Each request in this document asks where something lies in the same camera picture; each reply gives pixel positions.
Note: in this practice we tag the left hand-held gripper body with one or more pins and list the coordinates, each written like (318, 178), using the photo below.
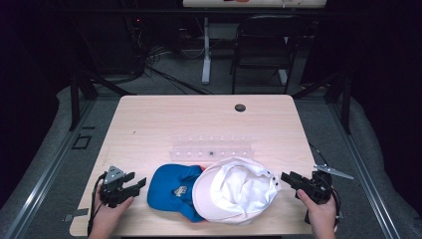
(112, 191)

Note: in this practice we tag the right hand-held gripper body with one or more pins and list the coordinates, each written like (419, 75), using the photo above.
(320, 189)

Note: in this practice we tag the blue cap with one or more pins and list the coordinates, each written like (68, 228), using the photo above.
(169, 189)

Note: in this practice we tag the white cap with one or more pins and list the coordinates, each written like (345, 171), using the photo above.
(232, 192)

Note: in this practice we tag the clear acrylic rack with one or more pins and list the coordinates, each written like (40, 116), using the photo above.
(212, 149)

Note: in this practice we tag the person's right hand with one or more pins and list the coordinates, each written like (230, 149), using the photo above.
(321, 215)

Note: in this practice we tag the person's left hand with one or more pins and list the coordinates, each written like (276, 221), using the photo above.
(106, 217)

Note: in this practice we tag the grey tape strip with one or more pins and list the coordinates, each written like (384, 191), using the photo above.
(75, 214)

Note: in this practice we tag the dark round table grommet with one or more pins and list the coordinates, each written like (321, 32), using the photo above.
(240, 107)

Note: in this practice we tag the black metal stand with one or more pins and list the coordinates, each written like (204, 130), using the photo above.
(79, 96)
(343, 99)

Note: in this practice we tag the black folding chair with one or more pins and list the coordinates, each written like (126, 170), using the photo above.
(262, 49)

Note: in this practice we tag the white desk leg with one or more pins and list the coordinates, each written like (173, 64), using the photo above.
(206, 53)

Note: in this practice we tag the aluminium floor rail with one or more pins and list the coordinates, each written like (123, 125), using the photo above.
(49, 169)
(361, 172)

